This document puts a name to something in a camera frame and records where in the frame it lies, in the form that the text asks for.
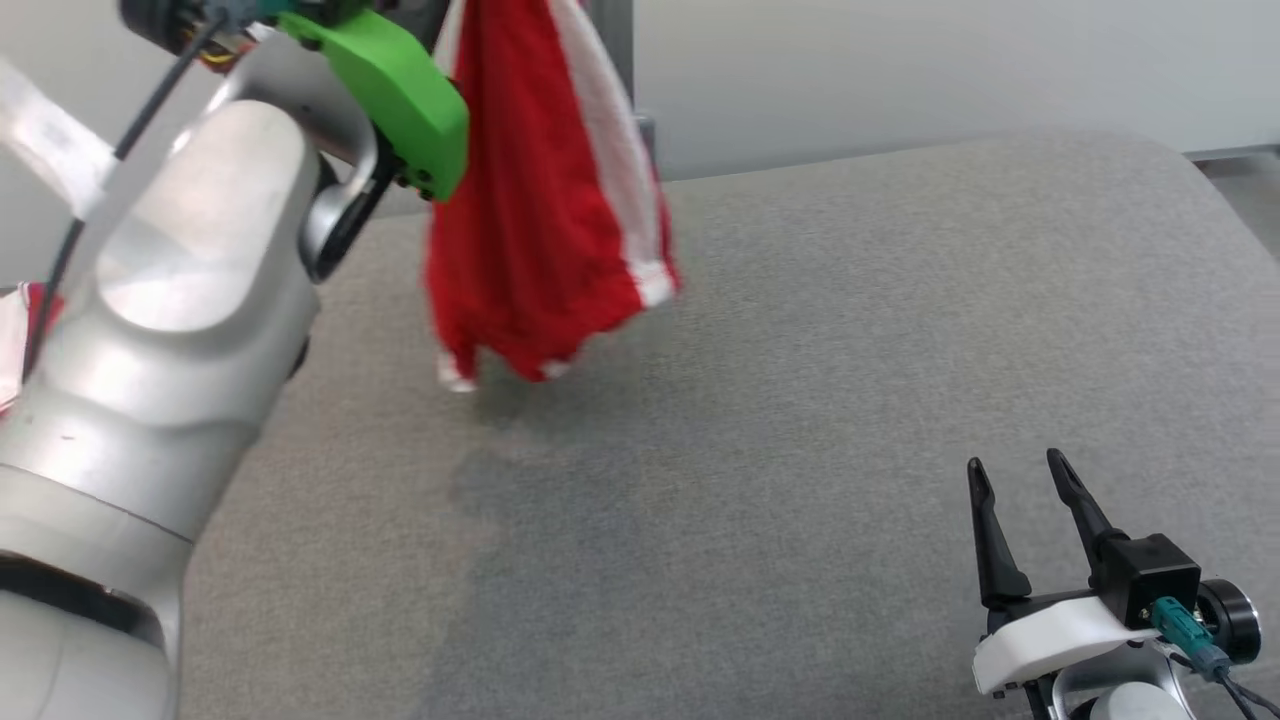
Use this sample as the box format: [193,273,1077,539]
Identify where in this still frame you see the white cable label tag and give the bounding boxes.
[0,58,119,219]

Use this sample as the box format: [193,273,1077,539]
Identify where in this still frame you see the left gripper body bright green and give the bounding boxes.
[278,8,471,203]

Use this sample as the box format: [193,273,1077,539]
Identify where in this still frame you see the grey fabric sofa seat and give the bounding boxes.
[180,130,1280,720]

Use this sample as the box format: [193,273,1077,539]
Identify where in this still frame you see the grey partition post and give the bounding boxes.
[580,0,658,151]

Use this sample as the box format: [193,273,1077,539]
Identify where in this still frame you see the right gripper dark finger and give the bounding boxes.
[966,457,1033,610]
[1046,449,1127,592]

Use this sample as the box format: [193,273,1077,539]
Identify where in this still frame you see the red shorts with white stripe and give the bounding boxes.
[423,0,683,393]

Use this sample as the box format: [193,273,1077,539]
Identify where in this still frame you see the red shirt with white sleeves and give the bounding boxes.
[0,283,66,416]

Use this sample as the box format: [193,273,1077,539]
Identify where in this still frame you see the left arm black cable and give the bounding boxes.
[20,0,236,381]

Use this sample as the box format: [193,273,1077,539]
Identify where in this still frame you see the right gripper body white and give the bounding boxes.
[973,590,1163,701]

